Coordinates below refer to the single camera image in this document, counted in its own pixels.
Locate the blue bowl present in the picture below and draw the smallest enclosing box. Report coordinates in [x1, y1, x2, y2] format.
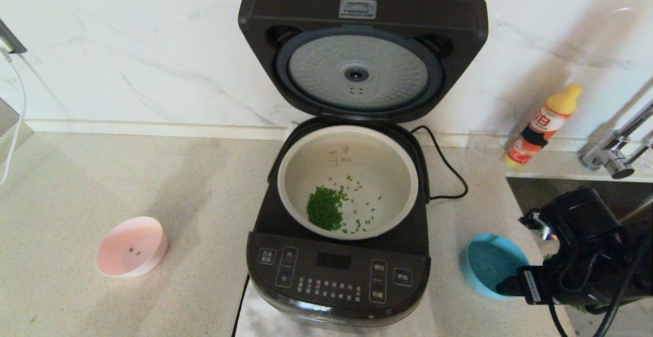
[461, 233, 531, 299]

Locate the black rice cooker lid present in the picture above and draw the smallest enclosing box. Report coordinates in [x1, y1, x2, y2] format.
[238, 0, 489, 123]

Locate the pink bowl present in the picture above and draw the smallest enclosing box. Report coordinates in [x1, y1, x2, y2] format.
[95, 217, 168, 278]

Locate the white inner pot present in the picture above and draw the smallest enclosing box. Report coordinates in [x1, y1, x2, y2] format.
[277, 125, 419, 241]

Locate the black rice cooker base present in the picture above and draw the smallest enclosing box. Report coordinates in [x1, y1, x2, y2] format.
[246, 118, 432, 333]

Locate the white towel under cooker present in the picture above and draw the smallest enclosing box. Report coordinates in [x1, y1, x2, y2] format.
[234, 276, 437, 337]

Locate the stainless steel sink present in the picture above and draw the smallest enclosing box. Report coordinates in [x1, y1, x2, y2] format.
[506, 176, 653, 337]

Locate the white towel in sink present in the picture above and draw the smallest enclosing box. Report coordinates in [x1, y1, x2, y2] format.
[528, 220, 653, 337]

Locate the chrome faucet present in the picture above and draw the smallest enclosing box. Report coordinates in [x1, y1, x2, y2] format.
[579, 100, 653, 179]

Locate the clear plastic cup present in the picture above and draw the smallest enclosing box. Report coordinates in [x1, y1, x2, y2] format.
[468, 132, 506, 168]

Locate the yellow orange squeeze bottle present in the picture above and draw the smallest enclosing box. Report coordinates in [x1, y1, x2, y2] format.
[504, 83, 583, 169]

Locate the grey metal panel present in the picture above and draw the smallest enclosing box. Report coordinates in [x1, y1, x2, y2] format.
[0, 97, 34, 164]

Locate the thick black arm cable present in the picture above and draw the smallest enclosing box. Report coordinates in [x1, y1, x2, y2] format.
[592, 240, 653, 337]

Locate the black power cable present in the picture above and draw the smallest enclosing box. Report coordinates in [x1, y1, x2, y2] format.
[411, 125, 469, 200]

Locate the white power cable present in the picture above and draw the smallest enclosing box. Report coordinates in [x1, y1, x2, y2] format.
[0, 51, 27, 187]

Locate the grey wall socket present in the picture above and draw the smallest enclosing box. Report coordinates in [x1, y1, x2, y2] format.
[0, 18, 27, 55]

